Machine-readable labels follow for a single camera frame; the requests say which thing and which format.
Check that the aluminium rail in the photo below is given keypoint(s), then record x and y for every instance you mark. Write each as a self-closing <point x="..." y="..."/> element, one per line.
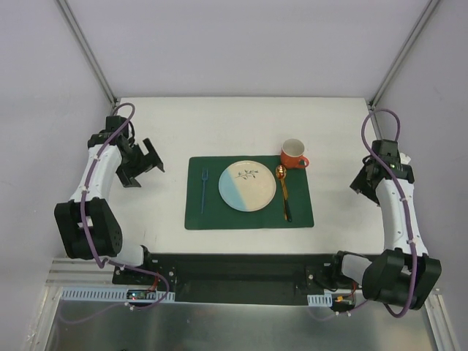
<point x="65" y="271"/>

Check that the white cable duct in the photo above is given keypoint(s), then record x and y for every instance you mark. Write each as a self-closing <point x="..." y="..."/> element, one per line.
<point x="95" y="294"/>
<point x="324" y="300"/>

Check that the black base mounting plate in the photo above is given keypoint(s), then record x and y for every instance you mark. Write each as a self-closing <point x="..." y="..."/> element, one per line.
<point x="265" y="279"/>

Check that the gold spoon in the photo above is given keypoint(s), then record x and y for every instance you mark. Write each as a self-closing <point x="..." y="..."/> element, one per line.
<point x="281" y="175"/>

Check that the dark green placemat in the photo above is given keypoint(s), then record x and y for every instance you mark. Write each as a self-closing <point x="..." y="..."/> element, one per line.
<point x="220" y="216"/>

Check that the aluminium frame post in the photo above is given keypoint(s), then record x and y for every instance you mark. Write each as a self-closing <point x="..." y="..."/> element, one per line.
<point x="85" y="48"/>
<point x="408" y="44"/>

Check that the left white cable duct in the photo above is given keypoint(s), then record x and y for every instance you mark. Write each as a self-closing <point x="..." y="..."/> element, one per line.
<point x="95" y="294"/>

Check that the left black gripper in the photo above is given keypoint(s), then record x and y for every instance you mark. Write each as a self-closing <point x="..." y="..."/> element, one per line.
<point x="140" y="165"/>

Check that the cream and blue plate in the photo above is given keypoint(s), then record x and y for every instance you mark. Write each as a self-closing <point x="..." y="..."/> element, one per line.
<point x="247" y="186"/>

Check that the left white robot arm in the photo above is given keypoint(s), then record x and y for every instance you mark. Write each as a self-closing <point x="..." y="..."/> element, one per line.
<point x="87" y="226"/>

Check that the blue fork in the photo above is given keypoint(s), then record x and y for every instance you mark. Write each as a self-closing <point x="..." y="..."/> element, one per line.
<point x="204" y="181"/>

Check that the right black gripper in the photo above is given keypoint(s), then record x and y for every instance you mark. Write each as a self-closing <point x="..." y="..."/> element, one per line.
<point x="364" y="181"/>

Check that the left aluminium frame post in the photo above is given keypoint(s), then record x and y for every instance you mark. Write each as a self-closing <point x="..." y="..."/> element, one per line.
<point x="85" y="48"/>

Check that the gold knife black handle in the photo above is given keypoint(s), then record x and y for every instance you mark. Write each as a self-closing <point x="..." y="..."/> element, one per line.
<point x="286" y="199"/>

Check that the right aluminium frame post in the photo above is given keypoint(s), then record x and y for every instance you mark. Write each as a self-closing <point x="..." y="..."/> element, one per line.
<point x="408" y="44"/>

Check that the right white cable duct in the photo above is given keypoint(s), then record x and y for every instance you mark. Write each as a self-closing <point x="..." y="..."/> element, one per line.
<point x="324" y="300"/>

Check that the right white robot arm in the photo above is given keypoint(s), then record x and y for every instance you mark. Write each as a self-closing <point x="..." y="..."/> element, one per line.
<point x="403" y="274"/>

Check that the orange mug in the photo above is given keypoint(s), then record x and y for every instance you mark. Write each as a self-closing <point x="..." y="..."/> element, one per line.
<point x="292" y="154"/>

